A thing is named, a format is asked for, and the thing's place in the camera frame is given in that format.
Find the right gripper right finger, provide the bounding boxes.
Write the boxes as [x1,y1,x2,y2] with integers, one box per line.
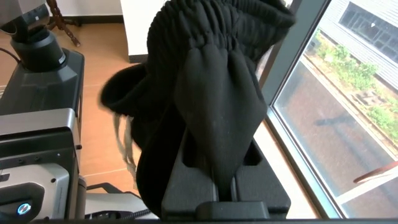
[233,138,292,218]

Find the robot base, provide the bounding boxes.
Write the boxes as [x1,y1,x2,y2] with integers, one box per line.
[0,0,160,221]

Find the black shorts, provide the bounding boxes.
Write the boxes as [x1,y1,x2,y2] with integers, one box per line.
[98,0,296,218]

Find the window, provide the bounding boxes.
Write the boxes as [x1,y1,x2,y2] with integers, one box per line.
[254,0,398,218]

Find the brown wooden stand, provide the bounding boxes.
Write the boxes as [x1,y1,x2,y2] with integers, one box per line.
[45,0,82,48]

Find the pink clothes hanger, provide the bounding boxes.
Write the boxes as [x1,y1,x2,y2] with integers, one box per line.
[353,161,398,184]

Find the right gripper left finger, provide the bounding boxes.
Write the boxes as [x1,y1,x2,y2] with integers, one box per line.
[161,130,218,218]

